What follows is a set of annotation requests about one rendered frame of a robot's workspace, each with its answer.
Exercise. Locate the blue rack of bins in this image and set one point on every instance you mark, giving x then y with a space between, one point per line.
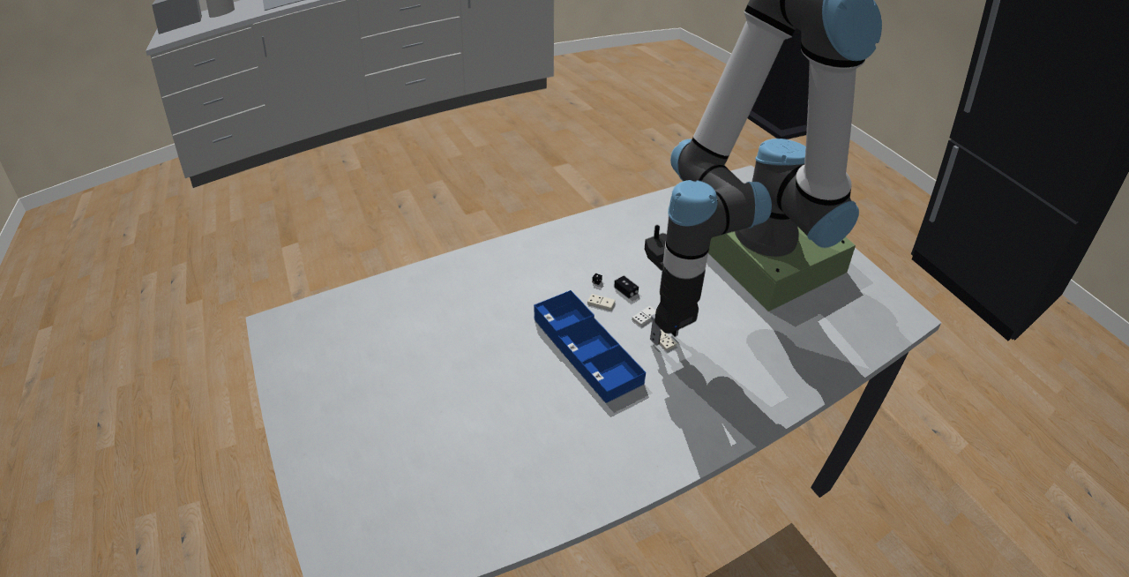
612 372

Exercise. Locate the beige domino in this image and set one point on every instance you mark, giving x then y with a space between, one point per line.
601 301
666 341

